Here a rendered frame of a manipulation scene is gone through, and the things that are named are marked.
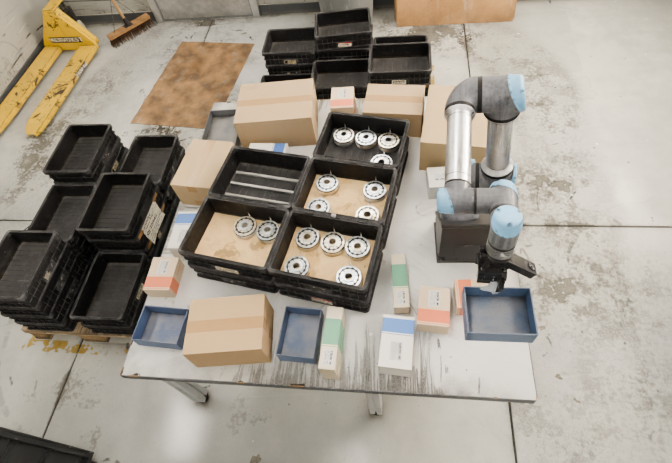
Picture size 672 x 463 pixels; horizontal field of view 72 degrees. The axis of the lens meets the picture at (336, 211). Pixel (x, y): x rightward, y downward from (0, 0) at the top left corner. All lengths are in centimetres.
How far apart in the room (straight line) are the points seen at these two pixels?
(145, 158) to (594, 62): 341
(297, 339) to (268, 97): 127
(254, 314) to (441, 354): 73
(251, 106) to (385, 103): 69
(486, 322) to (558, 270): 145
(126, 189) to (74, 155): 54
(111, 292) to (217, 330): 116
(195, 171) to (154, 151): 98
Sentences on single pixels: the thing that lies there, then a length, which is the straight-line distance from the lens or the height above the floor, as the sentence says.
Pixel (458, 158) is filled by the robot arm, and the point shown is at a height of 144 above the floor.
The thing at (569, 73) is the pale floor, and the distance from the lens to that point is 412.
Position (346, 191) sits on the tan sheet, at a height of 83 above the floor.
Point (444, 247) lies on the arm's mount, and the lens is 193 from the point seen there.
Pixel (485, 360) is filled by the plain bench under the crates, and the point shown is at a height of 70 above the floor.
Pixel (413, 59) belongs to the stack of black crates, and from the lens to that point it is 330.
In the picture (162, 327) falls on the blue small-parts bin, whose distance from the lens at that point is 213.
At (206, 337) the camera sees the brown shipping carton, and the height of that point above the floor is 86.
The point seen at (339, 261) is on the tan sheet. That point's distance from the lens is 190.
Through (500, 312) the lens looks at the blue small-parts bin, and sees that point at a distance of 157.
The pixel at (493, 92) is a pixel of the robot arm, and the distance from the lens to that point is 154.
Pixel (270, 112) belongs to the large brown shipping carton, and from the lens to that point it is 242.
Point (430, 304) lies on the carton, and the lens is 187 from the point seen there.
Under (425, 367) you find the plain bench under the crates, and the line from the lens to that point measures 186.
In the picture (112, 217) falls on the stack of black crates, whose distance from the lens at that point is 289.
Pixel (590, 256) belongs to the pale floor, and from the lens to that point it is 306.
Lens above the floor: 248
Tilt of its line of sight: 54 degrees down
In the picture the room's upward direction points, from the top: 11 degrees counter-clockwise
